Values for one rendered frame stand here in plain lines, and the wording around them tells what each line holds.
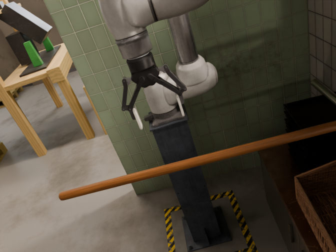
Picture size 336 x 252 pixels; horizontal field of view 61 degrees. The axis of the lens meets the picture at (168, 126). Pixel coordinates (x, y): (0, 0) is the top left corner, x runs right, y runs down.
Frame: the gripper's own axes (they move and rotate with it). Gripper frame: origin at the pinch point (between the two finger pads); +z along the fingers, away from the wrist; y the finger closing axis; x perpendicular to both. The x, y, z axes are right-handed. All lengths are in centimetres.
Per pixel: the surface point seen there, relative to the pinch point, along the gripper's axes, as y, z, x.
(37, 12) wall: 234, -54, -626
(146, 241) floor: 50, 130, -77
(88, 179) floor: 112, 123, -176
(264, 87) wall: -70, 55, -117
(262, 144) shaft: -27.0, 15.7, 7.2
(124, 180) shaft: 17.8, 15.1, 4.2
